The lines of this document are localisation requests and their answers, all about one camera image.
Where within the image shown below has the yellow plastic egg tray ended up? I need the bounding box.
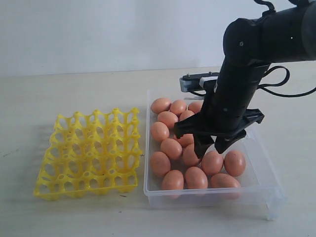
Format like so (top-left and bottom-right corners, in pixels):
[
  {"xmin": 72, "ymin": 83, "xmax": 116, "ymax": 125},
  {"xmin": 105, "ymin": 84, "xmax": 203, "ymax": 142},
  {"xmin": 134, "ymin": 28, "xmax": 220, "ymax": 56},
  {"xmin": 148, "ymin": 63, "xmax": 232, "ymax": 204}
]
[{"xmin": 34, "ymin": 108, "xmax": 142, "ymax": 200}]

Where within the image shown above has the brown egg back middle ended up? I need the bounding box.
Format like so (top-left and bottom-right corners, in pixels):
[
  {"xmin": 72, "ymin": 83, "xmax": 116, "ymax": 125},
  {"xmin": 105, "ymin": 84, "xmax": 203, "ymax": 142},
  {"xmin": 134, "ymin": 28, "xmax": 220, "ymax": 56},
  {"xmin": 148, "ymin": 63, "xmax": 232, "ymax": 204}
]
[{"xmin": 169, "ymin": 100, "xmax": 187, "ymax": 117}]

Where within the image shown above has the brown egg centre under finger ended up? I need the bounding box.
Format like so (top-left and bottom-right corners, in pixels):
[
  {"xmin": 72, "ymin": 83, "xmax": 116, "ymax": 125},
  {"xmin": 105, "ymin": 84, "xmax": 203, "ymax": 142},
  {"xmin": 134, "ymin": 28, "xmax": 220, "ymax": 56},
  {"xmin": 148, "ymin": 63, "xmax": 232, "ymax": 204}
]
[{"xmin": 182, "ymin": 144, "xmax": 200, "ymax": 167}]

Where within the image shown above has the brown egg front middle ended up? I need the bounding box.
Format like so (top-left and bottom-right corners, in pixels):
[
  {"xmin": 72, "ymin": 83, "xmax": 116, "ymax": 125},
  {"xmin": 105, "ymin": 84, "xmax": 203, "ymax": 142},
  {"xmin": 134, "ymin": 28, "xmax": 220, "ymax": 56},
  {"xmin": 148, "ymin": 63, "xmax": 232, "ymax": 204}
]
[{"xmin": 185, "ymin": 166, "xmax": 208, "ymax": 192}]

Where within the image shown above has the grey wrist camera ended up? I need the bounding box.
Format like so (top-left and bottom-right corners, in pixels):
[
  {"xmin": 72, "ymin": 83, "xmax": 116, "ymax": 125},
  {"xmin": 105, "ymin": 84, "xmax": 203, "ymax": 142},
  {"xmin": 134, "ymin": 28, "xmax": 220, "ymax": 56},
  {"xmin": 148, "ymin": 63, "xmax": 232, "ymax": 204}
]
[{"xmin": 179, "ymin": 72, "xmax": 219, "ymax": 92}]

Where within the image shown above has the brown egg second row middle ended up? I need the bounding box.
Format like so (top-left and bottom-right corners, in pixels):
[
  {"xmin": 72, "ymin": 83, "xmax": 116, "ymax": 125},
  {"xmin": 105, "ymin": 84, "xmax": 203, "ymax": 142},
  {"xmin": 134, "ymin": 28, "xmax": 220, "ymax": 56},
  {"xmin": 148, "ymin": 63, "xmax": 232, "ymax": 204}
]
[{"xmin": 179, "ymin": 110, "xmax": 195, "ymax": 121}]

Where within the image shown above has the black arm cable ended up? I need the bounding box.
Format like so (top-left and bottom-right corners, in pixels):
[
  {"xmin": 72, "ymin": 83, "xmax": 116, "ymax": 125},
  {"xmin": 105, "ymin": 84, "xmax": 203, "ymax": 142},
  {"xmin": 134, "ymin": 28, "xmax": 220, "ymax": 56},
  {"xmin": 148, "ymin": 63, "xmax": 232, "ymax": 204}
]
[{"xmin": 256, "ymin": 66, "xmax": 316, "ymax": 98}]

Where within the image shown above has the brown egg front right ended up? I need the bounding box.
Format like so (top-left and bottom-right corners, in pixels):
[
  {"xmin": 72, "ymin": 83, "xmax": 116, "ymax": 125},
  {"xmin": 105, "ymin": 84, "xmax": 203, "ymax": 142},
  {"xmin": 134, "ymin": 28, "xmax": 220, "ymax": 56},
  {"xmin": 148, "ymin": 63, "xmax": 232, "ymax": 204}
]
[{"xmin": 210, "ymin": 173, "xmax": 241, "ymax": 200}]

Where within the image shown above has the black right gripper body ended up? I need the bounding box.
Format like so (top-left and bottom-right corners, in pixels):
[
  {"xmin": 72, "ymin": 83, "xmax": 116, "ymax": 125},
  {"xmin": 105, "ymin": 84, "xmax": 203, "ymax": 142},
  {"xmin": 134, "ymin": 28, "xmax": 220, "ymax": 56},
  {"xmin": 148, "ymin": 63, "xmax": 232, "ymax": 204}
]
[{"xmin": 174, "ymin": 61, "xmax": 270, "ymax": 138}]

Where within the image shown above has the brown egg right centre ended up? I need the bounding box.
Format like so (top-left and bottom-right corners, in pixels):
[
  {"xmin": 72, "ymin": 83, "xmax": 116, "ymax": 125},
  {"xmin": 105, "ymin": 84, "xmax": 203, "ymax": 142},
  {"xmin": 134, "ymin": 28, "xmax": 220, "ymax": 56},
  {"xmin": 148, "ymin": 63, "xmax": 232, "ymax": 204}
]
[{"xmin": 201, "ymin": 151, "xmax": 224, "ymax": 176}]

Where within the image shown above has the brown egg far right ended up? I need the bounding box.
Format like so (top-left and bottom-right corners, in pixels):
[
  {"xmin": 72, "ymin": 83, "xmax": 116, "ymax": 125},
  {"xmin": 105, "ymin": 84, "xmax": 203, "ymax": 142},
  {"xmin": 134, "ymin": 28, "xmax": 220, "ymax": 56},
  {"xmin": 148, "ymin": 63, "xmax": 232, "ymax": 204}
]
[{"xmin": 224, "ymin": 150, "xmax": 246, "ymax": 177}]

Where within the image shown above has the clear plastic container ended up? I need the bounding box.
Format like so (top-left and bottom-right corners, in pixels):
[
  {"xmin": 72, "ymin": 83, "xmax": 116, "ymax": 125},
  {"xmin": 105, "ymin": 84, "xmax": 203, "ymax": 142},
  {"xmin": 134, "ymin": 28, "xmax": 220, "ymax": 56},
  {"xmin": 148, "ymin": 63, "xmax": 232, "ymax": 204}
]
[{"xmin": 143, "ymin": 89, "xmax": 286, "ymax": 220}]

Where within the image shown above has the brown egg left column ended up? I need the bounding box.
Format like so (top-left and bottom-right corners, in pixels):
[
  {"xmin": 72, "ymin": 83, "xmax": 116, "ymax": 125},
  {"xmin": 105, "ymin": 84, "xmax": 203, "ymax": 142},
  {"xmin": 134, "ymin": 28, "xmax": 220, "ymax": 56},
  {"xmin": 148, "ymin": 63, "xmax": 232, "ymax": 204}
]
[{"xmin": 150, "ymin": 121, "xmax": 169, "ymax": 142}]

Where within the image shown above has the brown egg second row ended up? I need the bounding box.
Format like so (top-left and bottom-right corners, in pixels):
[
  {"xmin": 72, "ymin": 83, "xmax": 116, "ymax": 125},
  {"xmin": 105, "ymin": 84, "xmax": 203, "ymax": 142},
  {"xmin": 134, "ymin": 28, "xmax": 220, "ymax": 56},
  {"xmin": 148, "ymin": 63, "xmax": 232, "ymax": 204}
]
[
  {"xmin": 157, "ymin": 111, "xmax": 178, "ymax": 129},
  {"xmin": 179, "ymin": 110, "xmax": 195, "ymax": 121}
]

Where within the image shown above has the brown egg back left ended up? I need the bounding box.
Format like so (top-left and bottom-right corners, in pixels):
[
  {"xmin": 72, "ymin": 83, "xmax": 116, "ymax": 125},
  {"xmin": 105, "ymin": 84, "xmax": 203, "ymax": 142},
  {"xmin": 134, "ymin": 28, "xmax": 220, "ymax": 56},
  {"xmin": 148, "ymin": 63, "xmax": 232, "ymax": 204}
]
[{"xmin": 151, "ymin": 97, "xmax": 172, "ymax": 115}]

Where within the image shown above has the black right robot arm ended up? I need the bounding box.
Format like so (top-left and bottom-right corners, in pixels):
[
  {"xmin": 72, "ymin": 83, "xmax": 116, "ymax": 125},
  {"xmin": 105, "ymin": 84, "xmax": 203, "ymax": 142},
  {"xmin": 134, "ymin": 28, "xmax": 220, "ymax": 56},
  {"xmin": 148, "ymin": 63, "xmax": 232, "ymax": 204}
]
[{"xmin": 174, "ymin": 0, "xmax": 316, "ymax": 158}]

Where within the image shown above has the brown egg second row left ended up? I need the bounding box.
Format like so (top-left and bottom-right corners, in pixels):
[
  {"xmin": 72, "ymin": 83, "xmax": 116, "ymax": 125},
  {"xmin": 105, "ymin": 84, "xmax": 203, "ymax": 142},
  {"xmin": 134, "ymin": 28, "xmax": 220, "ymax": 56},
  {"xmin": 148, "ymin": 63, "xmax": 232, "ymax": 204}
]
[{"xmin": 157, "ymin": 111, "xmax": 178, "ymax": 129}]

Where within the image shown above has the brown egg back right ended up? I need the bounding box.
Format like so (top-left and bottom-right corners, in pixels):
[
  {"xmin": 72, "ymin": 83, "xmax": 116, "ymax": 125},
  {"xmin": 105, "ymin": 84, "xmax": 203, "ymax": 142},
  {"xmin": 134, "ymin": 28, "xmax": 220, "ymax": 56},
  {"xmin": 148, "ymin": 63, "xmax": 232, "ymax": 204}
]
[{"xmin": 188, "ymin": 101, "xmax": 202, "ymax": 114}]

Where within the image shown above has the brown egg centre left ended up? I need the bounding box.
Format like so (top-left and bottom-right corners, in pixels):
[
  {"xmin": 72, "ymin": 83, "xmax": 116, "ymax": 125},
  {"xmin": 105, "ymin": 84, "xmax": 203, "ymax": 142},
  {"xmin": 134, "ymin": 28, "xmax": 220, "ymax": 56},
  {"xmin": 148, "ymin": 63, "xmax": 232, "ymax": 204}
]
[{"xmin": 160, "ymin": 138, "xmax": 183, "ymax": 160}]

